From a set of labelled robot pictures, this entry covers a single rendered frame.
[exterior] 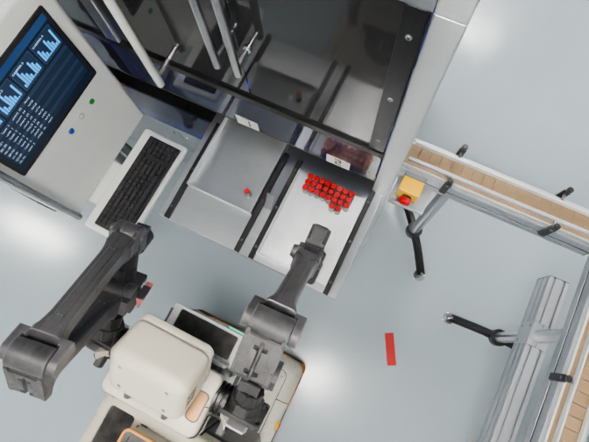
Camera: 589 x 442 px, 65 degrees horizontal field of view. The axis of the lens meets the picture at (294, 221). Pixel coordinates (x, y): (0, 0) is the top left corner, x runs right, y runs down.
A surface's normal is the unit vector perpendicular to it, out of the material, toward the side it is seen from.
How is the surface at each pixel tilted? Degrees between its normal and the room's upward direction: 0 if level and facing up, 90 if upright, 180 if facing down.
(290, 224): 0
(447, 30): 90
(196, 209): 0
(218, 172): 0
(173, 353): 42
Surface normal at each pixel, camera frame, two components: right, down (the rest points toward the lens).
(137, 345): 0.26, -0.77
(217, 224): -0.05, -0.25
